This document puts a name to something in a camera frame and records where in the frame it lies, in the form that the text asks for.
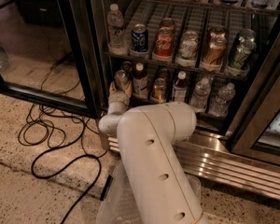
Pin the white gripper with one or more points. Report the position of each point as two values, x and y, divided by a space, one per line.
118 98

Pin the silver 7up can front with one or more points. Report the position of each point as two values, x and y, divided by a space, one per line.
121 80

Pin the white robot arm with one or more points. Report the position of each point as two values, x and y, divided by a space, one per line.
146 135

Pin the silver can rear bottom shelf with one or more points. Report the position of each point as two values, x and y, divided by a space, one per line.
127 67

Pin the gold can bottom front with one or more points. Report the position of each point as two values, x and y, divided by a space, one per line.
158 94

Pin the clear water bottle middle shelf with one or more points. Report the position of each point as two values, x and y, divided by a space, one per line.
116 30

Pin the dark can bottom rear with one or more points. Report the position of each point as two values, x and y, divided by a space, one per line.
165 74

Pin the red coca-cola can front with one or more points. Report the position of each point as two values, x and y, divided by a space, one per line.
163 45

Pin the red coca-cola can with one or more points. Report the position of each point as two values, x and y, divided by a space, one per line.
163 45
168 23

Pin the blue pepsi can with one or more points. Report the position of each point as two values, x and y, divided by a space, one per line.
139 46

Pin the red coca-cola can rear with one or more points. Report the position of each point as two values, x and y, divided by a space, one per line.
168 23

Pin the white green soda can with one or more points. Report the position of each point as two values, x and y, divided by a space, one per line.
187 51

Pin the gold soda can front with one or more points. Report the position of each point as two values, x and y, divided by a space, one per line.
213 57

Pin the gold soda can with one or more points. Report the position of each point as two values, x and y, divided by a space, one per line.
217 31
213 57

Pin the stainless steel fridge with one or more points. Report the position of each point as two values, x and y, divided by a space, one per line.
220 149

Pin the gold soda can rear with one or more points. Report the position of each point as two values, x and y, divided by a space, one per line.
217 31

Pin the green soda can front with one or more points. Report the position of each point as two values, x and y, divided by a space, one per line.
238 64

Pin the green soda can rear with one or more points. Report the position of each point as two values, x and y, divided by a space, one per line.
245 34

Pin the brown tea bottle left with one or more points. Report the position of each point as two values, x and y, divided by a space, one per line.
140 81

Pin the brown tea bottle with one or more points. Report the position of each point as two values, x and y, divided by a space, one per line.
180 87
140 81

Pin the brown tea bottle right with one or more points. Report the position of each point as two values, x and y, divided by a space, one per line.
180 87

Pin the clear water bottle bottom left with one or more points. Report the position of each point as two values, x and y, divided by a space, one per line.
200 95

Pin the clear water bottle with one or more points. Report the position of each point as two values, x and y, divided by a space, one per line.
220 102
200 95

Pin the clear water bottle bottom right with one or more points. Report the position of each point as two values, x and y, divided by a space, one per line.
220 102

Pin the dark cabinet behind door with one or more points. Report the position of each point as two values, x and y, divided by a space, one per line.
41 12

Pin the bubble wrap sheet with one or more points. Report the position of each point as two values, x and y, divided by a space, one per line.
125 207

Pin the clear plastic bin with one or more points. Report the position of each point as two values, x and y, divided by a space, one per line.
112 202

